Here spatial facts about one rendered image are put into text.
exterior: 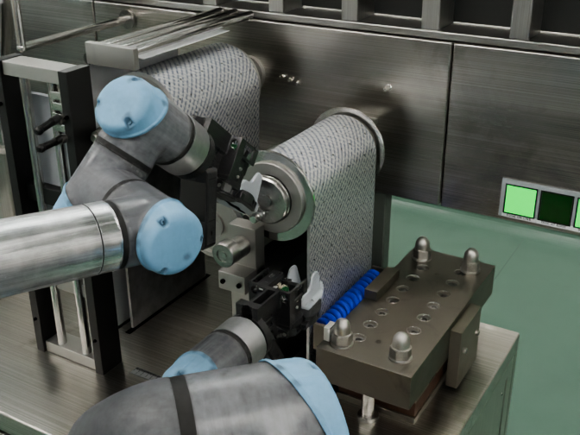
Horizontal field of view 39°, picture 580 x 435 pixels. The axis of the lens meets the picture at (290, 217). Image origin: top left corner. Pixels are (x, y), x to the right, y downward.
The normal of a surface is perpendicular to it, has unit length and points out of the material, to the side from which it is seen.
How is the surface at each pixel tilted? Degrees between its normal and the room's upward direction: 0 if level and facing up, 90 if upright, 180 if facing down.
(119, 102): 50
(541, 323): 0
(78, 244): 66
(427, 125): 90
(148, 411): 23
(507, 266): 0
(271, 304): 90
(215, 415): 36
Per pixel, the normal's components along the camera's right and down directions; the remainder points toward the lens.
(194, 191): -0.48, 0.22
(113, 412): -0.51, -0.65
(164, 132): 0.75, 0.44
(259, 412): 0.15, -0.50
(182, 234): 0.61, 0.33
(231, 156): -0.39, -0.30
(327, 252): 0.86, 0.21
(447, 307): 0.00, -0.90
